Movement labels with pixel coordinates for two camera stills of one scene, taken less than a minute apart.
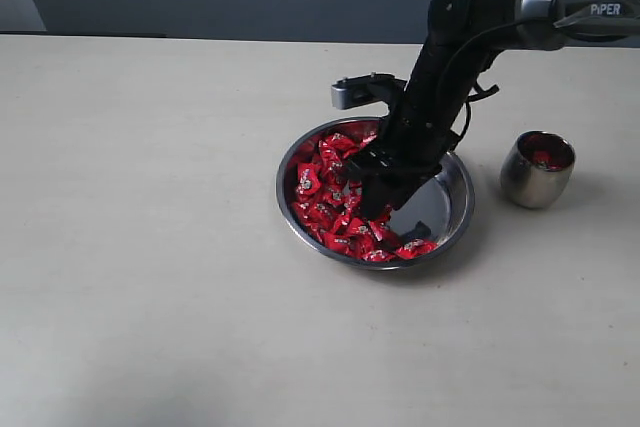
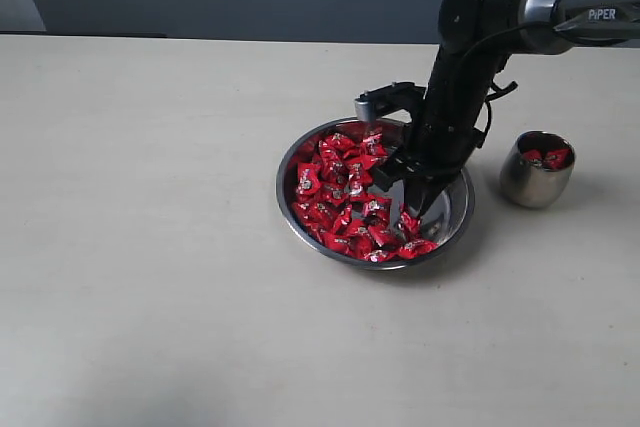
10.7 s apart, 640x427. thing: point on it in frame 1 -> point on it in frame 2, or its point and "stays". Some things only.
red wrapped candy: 308,180 stays
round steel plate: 321,201 stays
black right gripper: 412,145 -> 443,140
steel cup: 537,168 stays
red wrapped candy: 338,146 stays
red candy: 378,228 -> 409,225
